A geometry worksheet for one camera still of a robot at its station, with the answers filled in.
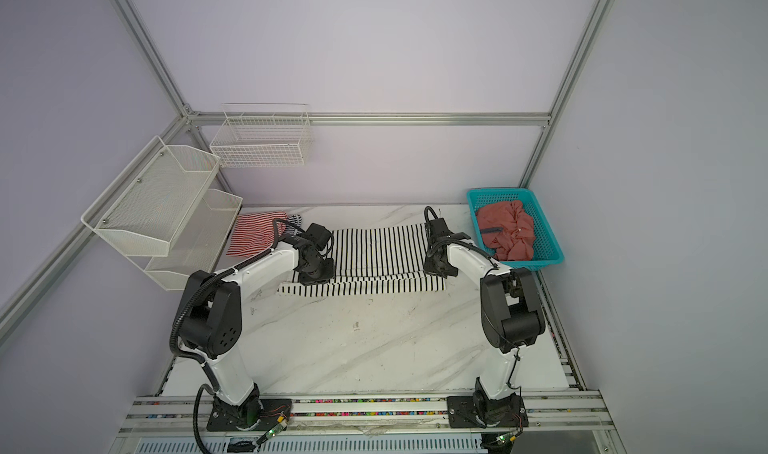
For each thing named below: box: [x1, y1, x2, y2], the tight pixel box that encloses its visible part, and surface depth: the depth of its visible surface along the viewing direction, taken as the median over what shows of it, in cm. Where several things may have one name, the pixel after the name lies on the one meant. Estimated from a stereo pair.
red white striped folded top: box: [227, 211, 288, 257], surface depth 109 cm
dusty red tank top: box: [476, 200, 536, 261], surface depth 112 cm
